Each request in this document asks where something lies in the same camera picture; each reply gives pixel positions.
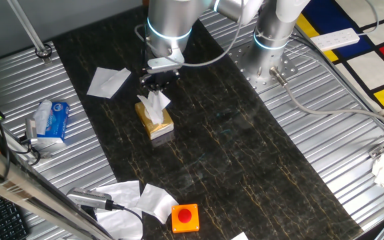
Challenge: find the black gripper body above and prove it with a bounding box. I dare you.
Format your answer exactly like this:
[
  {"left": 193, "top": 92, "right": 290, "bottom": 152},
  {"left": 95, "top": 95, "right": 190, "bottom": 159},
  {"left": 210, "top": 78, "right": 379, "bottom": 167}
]
[{"left": 140, "top": 69, "right": 181, "bottom": 84}]

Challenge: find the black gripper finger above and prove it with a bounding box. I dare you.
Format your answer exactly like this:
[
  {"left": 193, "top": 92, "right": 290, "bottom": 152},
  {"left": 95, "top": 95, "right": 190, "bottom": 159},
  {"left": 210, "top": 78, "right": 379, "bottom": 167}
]
[
  {"left": 141, "top": 79, "right": 157, "bottom": 93},
  {"left": 155, "top": 79, "right": 172, "bottom": 92}
]

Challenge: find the white pulled napkin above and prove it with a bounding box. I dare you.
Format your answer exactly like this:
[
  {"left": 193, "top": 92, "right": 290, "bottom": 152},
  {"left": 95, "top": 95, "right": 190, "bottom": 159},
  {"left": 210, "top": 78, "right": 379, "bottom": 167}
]
[{"left": 137, "top": 89, "right": 172, "bottom": 126}]

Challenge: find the folded white napkin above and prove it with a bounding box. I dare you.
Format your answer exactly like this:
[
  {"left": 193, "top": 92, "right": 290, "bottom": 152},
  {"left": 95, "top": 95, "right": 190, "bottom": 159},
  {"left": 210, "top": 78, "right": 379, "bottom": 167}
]
[{"left": 86, "top": 66, "right": 132, "bottom": 99}]

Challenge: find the crumpled white napkin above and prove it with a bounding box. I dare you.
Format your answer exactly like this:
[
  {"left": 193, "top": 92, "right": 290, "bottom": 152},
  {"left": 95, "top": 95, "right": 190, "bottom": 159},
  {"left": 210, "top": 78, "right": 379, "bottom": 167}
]
[
  {"left": 95, "top": 207, "right": 144, "bottom": 240},
  {"left": 95, "top": 179, "right": 142, "bottom": 209}
]

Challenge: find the gold tissue pack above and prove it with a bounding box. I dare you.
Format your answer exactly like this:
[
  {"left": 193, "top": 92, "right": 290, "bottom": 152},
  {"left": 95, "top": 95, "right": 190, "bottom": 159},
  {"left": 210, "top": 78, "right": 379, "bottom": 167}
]
[{"left": 134, "top": 101, "right": 175, "bottom": 141}]

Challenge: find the blue tissue pack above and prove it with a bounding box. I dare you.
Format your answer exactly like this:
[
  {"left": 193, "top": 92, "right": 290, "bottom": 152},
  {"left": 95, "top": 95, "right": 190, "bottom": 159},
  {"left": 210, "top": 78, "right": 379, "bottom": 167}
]
[{"left": 37, "top": 101, "right": 70, "bottom": 146}]

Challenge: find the white tissue in blue pack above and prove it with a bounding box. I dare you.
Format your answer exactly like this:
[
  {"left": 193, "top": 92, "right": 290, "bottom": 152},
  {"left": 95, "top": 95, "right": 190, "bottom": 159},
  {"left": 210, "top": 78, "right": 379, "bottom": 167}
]
[{"left": 33, "top": 99, "right": 53, "bottom": 136}]

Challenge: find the silver stand pole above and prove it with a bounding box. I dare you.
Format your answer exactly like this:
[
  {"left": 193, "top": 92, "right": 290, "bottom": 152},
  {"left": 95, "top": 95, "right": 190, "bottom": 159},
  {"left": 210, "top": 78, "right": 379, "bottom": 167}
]
[{"left": 7, "top": 0, "right": 53, "bottom": 65}]

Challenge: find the orange emergency stop button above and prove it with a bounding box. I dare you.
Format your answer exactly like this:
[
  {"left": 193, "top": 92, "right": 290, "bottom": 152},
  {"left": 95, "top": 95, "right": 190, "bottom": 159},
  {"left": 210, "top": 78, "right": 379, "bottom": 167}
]
[{"left": 171, "top": 203, "right": 201, "bottom": 234}]

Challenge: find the white power strip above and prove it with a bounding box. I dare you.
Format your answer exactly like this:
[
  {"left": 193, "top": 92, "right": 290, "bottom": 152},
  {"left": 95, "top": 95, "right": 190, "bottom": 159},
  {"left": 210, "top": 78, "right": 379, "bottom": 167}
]
[{"left": 310, "top": 27, "right": 361, "bottom": 53}]

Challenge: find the colourful checked cloth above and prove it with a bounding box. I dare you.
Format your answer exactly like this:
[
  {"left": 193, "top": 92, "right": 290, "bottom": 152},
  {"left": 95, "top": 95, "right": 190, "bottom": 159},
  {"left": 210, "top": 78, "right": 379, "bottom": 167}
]
[{"left": 295, "top": 0, "right": 384, "bottom": 111}]

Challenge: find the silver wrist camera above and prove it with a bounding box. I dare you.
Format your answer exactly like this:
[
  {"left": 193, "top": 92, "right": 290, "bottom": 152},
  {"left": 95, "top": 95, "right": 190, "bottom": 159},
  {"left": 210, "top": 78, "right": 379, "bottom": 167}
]
[{"left": 147, "top": 55, "right": 185, "bottom": 75}]

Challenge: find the gray arm cable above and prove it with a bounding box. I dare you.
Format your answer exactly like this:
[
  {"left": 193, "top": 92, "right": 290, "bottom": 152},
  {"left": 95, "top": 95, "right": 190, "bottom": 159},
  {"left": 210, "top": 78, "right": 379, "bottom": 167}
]
[{"left": 135, "top": 0, "right": 246, "bottom": 67}]

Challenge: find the silver camera mount bracket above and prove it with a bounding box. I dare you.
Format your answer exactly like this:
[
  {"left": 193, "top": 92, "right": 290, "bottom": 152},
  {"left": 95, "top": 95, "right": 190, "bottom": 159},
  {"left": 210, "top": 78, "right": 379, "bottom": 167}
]
[{"left": 18, "top": 133, "right": 53, "bottom": 160}]

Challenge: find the small silver ribbed camera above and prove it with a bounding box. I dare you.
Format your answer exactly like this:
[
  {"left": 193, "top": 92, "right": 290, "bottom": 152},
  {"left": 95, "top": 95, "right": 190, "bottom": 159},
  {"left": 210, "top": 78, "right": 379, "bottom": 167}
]
[{"left": 25, "top": 118, "right": 39, "bottom": 145}]

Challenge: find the silver depth camera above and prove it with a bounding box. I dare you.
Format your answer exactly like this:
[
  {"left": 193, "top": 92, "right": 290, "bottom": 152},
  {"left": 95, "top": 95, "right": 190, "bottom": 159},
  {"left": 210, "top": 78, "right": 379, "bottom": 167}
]
[{"left": 66, "top": 187, "right": 115, "bottom": 211}]

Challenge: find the black camera cable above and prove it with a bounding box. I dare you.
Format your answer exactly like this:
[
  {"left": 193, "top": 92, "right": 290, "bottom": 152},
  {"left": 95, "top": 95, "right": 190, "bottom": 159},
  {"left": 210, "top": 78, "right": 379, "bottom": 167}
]
[{"left": 107, "top": 199, "right": 145, "bottom": 240}]

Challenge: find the metal frame bar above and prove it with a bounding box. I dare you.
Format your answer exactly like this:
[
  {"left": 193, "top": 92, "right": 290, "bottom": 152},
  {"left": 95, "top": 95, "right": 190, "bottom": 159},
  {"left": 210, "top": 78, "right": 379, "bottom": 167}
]
[{"left": 0, "top": 138, "right": 115, "bottom": 240}]

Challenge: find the gray robot base cable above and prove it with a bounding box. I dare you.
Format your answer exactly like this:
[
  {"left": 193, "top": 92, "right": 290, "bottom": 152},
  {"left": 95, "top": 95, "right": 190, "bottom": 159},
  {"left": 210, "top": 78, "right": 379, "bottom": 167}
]
[{"left": 269, "top": 65, "right": 384, "bottom": 131}]

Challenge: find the white power cord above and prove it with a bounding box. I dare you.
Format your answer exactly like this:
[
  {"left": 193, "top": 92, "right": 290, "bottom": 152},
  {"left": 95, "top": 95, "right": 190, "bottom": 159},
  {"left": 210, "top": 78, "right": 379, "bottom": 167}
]
[{"left": 357, "top": 0, "right": 379, "bottom": 37}]

